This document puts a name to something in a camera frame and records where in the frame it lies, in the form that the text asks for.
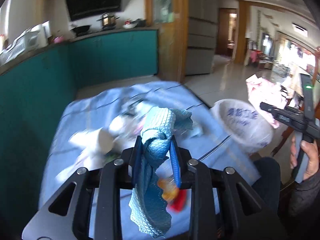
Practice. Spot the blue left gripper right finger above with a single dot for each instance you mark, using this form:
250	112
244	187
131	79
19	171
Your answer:
175	161

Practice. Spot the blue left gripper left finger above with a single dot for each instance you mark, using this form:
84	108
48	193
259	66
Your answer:
136	159

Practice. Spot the red yellow snack packet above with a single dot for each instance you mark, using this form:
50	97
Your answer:
176	198

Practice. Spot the blue quilted cleaning cloth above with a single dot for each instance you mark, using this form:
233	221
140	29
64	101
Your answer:
148	208

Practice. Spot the white plastic trash bag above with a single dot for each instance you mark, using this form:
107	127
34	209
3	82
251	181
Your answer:
243	123

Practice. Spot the teal kitchen base cabinets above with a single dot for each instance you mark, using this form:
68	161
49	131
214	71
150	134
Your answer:
35	89

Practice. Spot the person's right hand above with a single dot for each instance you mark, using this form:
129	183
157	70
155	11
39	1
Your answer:
311	150

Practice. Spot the white paper cup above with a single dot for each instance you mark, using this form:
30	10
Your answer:
98	140

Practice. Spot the light blue checked tablecloth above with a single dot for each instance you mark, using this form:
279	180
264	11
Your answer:
121	112

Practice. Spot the white red bowl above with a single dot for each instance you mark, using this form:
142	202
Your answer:
129	24

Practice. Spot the black lidded pot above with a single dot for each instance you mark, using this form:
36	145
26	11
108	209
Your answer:
140	23

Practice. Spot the black wok pan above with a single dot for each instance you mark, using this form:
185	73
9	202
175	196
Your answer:
81	30

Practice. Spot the steel cooking pot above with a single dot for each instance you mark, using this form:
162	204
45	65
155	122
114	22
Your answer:
108	21

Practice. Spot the grey multi-door refrigerator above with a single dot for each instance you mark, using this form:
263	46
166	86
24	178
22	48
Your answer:
202	35

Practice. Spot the white dish rack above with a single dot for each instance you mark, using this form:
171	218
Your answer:
27	41

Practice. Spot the wooden sliding door frame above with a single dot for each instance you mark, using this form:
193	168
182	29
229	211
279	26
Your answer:
172	40

